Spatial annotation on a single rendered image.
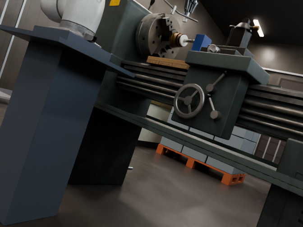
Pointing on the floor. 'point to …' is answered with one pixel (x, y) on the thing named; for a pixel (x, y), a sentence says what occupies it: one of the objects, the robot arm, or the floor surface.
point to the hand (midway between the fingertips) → (185, 17)
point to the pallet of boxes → (200, 162)
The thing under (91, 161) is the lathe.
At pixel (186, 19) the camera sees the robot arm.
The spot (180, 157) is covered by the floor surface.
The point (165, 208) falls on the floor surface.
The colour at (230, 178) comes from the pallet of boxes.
